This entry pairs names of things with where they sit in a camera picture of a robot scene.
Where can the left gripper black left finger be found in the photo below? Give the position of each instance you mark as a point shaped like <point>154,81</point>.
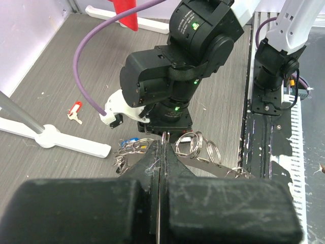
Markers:
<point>86,210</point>

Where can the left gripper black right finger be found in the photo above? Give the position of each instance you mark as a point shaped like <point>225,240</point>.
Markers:
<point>222,210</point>

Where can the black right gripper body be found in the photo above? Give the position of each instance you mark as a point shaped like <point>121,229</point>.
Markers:
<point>168,116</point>

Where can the metal disc with keyrings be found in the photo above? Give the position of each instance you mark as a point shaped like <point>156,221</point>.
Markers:
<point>192,149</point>

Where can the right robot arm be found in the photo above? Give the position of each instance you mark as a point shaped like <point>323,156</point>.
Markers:
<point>156,85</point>

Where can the key with red tag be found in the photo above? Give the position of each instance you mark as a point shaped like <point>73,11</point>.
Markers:
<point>73,112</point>

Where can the white clothes rack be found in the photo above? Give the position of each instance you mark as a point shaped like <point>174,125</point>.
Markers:
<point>48,136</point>

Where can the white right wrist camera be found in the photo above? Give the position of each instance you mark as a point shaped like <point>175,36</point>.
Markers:
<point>116,107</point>

